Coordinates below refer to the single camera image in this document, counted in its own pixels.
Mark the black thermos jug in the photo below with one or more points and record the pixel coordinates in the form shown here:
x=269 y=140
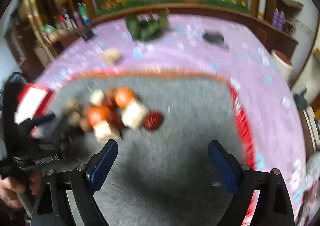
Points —
x=69 y=19

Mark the green leafy vegetable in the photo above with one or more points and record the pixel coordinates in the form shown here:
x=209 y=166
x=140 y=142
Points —
x=147 y=28

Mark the shallow red box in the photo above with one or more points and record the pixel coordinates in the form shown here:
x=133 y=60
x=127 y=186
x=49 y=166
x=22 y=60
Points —
x=31 y=102

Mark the purple floral tablecloth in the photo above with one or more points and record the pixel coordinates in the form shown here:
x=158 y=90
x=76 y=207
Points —
x=190 y=53

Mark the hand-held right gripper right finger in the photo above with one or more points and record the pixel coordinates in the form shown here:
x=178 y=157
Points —
x=222 y=166

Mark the purple spray can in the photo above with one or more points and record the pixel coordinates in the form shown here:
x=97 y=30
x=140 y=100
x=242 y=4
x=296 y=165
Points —
x=275 y=19

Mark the square beige pastry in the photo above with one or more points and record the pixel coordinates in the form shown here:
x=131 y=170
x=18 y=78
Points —
x=103 y=132
x=134 y=115

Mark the pink bottle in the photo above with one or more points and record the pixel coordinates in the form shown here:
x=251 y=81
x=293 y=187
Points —
x=77 y=19

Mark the round beige pastry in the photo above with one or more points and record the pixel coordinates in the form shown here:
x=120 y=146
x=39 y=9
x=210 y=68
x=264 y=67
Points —
x=96 y=97
x=111 y=56

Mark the green bag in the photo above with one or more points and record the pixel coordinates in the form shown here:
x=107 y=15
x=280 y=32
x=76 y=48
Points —
x=48 y=29

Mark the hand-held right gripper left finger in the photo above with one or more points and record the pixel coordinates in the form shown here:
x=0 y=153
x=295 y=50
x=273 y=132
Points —
x=103 y=166

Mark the orange mandarin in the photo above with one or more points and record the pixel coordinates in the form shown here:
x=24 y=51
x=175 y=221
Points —
x=98 y=115
x=124 y=96

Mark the person's left hand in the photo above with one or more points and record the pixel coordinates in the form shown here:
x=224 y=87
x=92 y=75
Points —
x=11 y=191

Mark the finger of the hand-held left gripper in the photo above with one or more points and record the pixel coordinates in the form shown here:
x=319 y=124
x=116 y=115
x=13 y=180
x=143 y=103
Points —
x=47 y=120

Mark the white jar with red lid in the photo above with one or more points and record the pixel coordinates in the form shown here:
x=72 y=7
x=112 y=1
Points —
x=282 y=64

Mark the small black device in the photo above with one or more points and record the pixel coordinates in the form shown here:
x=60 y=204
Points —
x=213 y=37

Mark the green plastic bottle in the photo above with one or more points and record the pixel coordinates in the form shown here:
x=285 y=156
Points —
x=83 y=13

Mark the grey felt mat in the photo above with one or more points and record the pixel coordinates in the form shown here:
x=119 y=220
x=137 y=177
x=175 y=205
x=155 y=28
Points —
x=175 y=121

